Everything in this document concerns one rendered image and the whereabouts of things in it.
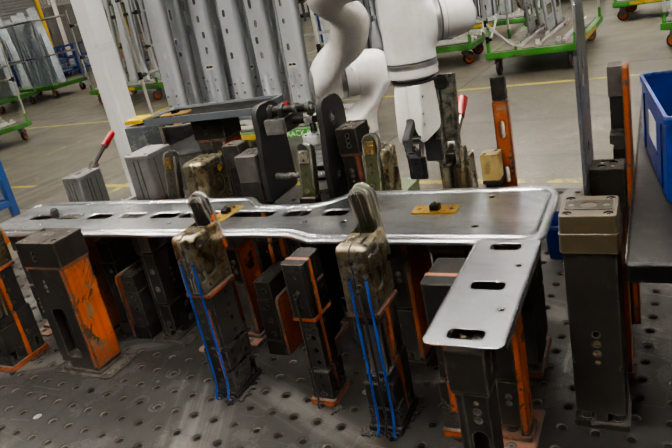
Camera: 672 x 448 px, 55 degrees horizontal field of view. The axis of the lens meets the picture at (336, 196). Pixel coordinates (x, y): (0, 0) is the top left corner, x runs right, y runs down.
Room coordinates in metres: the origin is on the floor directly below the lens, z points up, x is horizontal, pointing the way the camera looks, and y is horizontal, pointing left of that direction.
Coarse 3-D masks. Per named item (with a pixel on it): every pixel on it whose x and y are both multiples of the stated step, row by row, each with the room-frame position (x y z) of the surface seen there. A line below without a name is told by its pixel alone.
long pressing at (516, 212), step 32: (384, 192) 1.23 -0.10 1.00; (416, 192) 1.19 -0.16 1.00; (448, 192) 1.16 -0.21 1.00; (480, 192) 1.12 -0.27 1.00; (512, 192) 1.09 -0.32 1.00; (544, 192) 1.06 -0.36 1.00; (0, 224) 1.60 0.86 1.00; (32, 224) 1.54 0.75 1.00; (64, 224) 1.48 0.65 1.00; (96, 224) 1.43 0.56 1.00; (128, 224) 1.38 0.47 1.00; (160, 224) 1.33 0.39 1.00; (224, 224) 1.24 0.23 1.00; (256, 224) 1.20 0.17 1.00; (288, 224) 1.17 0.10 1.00; (320, 224) 1.13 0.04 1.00; (352, 224) 1.10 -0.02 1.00; (384, 224) 1.07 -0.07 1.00; (416, 224) 1.04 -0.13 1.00; (448, 224) 1.01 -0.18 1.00; (480, 224) 0.98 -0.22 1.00; (512, 224) 0.95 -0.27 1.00; (544, 224) 0.94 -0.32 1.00
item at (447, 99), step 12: (444, 84) 1.19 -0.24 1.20; (444, 96) 1.22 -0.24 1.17; (456, 96) 1.22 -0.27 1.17; (444, 108) 1.22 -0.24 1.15; (456, 108) 1.21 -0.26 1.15; (444, 120) 1.22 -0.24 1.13; (456, 120) 1.20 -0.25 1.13; (444, 132) 1.21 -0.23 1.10; (456, 132) 1.19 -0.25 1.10; (444, 144) 1.20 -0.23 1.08; (456, 144) 1.19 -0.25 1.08; (444, 156) 1.20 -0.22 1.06; (456, 156) 1.19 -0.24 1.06
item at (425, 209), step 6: (432, 204) 1.09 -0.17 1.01; (438, 204) 1.08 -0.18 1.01; (456, 204) 1.08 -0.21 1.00; (414, 210) 1.10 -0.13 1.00; (420, 210) 1.09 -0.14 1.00; (426, 210) 1.08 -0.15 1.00; (432, 210) 1.08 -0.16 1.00; (438, 210) 1.07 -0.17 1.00; (444, 210) 1.07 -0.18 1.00; (450, 210) 1.06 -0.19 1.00; (456, 210) 1.05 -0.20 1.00
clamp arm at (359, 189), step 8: (360, 184) 0.96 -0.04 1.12; (352, 192) 0.95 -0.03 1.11; (360, 192) 0.95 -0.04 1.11; (368, 192) 0.95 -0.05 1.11; (352, 200) 0.96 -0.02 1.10; (360, 200) 0.95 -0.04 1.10; (368, 200) 0.94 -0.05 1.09; (352, 208) 0.96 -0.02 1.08; (360, 208) 0.95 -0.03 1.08; (368, 208) 0.95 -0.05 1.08; (376, 208) 0.96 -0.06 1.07; (360, 216) 0.96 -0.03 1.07; (368, 216) 0.95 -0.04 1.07; (376, 216) 0.95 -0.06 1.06; (360, 224) 0.96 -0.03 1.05; (368, 224) 0.96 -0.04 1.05; (376, 224) 0.95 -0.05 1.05; (360, 232) 0.97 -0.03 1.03; (368, 232) 0.96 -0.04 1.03; (384, 232) 0.97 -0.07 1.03
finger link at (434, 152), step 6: (432, 138) 1.12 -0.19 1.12; (426, 144) 1.13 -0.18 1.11; (432, 144) 1.12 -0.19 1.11; (438, 144) 1.12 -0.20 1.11; (426, 150) 1.13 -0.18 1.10; (432, 150) 1.12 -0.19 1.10; (438, 150) 1.12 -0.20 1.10; (426, 156) 1.13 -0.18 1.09; (432, 156) 1.12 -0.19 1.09; (438, 156) 1.12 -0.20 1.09
